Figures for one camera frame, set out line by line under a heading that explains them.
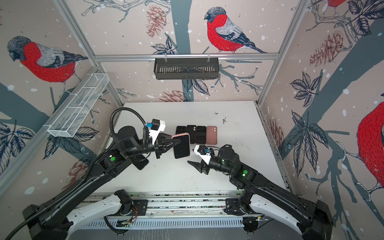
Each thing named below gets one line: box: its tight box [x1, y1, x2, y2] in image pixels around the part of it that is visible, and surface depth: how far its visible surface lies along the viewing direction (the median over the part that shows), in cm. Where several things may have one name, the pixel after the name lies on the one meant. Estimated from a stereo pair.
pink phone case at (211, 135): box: [206, 125, 218, 145], surface depth 103 cm
